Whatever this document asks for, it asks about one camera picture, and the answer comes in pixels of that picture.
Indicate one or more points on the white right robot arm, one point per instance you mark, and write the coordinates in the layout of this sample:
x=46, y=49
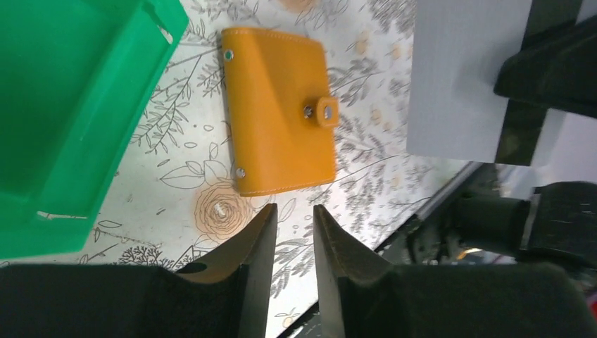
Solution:
x=491, y=84

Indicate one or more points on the green plastic bin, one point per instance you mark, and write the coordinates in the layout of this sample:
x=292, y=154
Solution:
x=75, y=79

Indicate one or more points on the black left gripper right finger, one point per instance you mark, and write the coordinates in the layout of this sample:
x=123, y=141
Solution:
x=347, y=273

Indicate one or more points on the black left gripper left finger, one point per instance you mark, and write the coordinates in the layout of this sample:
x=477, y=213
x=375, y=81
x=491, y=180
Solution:
x=235, y=279

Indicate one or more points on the orange leather card holder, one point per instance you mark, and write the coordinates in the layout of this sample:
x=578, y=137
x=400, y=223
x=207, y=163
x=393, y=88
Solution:
x=282, y=112

